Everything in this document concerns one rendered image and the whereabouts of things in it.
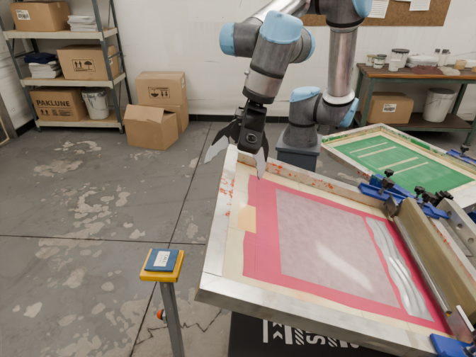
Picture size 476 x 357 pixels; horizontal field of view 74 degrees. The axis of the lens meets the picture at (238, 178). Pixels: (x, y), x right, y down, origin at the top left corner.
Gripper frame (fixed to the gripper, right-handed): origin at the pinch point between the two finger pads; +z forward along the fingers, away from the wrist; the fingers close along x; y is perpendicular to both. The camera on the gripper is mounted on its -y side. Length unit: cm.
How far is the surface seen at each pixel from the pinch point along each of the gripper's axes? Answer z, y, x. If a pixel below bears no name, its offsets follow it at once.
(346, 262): 12.1, -6.5, -34.4
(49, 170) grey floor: 199, 226, 174
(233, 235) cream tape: 11.0, -9.2, -4.3
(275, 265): 11.4, -14.6, -14.7
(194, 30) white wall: 37, 380, 72
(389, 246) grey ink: 12, 6, -51
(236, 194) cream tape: 10.9, 7.6, -3.9
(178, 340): 93, 11, -3
